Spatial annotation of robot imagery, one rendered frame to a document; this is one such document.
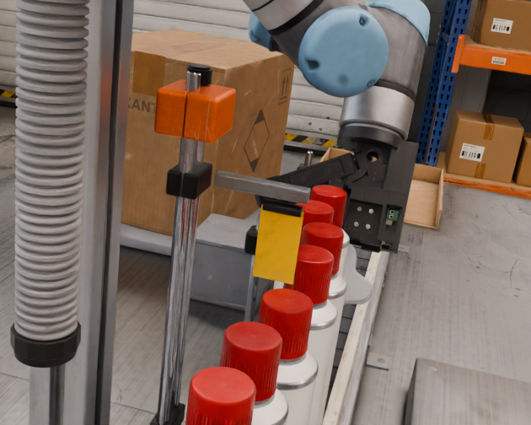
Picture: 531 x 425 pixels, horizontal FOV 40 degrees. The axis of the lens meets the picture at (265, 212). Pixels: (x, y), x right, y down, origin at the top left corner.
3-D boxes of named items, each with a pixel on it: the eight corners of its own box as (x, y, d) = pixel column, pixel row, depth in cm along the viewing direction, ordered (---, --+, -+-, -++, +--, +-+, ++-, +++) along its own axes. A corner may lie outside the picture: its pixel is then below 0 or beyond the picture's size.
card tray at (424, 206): (437, 230, 135) (441, 210, 134) (300, 202, 140) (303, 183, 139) (440, 185, 163) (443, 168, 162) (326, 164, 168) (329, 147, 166)
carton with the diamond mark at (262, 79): (206, 247, 110) (226, 68, 100) (72, 210, 117) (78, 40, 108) (277, 195, 137) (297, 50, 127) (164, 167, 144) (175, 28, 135)
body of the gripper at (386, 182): (397, 250, 72) (421, 134, 74) (312, 233, 74) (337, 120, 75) (395, 260, 79) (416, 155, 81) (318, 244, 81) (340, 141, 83)
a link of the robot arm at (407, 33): (347, 4, 83) (412, 29, 86) (327, 94, 82) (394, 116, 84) (378, -23, 76) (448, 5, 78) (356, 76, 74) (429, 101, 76)
